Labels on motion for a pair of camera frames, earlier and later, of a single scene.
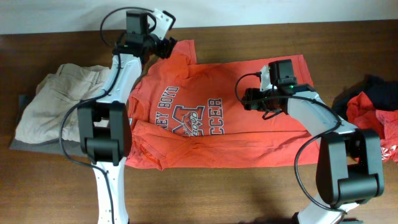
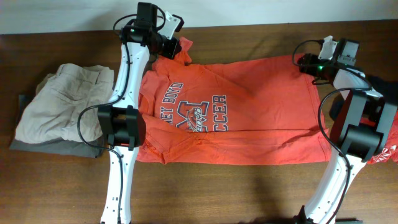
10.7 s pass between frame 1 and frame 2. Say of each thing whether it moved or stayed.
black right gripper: moved
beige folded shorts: stayed
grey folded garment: stayed
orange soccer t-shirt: stayed
